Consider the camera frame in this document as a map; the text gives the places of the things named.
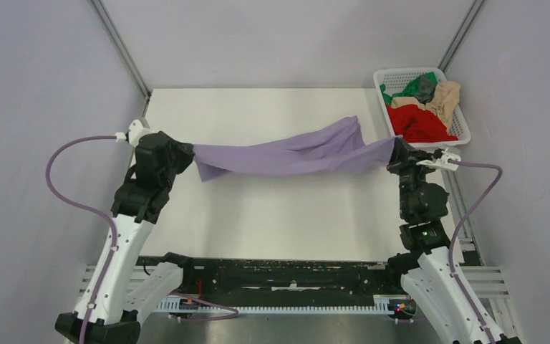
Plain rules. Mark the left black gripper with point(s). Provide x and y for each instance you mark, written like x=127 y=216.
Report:
x=185 y=150

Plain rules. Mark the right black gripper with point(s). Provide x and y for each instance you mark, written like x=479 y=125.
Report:
x=404 y=156

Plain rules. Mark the purple t shirt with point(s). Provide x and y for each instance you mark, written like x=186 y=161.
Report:
x=338 y=147

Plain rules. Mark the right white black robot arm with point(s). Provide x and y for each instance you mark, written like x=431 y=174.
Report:
x=427 y=272

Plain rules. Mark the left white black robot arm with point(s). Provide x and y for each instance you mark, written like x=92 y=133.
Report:
x=108 y=312

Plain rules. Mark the red t shirt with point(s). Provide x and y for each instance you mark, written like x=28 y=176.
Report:
x=418 y=126

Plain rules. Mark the beige t shirt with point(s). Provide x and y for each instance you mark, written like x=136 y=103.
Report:
x=445 y=99

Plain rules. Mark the green t shirt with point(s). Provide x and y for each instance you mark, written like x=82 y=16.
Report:
x=408 y=90

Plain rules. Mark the grey t shirt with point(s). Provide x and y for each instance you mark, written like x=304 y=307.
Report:
x=425 y=89

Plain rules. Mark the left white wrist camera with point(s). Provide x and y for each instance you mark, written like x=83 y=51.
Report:
x=138 y=128

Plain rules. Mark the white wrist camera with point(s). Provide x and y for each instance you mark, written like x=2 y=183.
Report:
x=138 y=128
x=441 y=159

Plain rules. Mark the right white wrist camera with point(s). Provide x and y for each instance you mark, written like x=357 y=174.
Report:
x=441 y=159

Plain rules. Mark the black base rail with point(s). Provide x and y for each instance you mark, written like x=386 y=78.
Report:
x=282 y=283

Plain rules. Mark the white slotted cable duct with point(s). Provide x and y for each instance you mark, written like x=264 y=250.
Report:
x=378 y=306

